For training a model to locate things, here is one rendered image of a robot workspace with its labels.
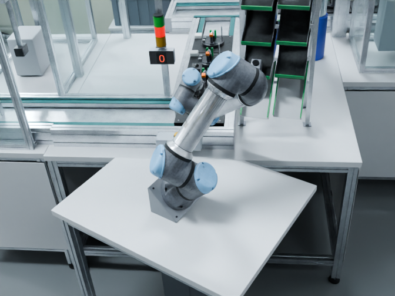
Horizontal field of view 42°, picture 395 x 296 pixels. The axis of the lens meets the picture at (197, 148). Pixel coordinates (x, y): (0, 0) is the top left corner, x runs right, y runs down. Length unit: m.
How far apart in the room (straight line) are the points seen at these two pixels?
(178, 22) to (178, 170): 1.89
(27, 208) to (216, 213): 1.18
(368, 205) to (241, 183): 1.42
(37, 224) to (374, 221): 2.02
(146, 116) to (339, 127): 0.97
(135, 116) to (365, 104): 1.34
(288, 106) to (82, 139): 1.00
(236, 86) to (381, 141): 1.63
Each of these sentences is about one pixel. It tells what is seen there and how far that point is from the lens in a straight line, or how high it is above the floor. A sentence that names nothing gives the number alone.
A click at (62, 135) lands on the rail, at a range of 2.58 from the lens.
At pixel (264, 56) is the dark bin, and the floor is 1.24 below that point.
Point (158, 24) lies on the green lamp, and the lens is 2.46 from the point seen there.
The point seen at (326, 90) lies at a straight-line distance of 2.93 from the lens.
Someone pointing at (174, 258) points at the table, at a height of 0.86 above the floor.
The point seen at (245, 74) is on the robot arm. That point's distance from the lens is 1.82.
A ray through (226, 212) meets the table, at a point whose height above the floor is 0.86.
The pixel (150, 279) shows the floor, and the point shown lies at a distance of 3.03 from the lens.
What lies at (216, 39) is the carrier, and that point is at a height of 0.99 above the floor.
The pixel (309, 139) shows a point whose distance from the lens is 2.53.
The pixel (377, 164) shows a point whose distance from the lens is 3.40.
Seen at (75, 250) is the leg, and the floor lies 0.62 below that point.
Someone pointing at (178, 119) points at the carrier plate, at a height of 0.97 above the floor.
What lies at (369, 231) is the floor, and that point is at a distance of 3.34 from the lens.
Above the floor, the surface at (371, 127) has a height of 0.55.
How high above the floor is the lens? 2.33
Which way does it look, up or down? 37 degrees down
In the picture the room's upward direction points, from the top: 4 degrees counter-clockwise
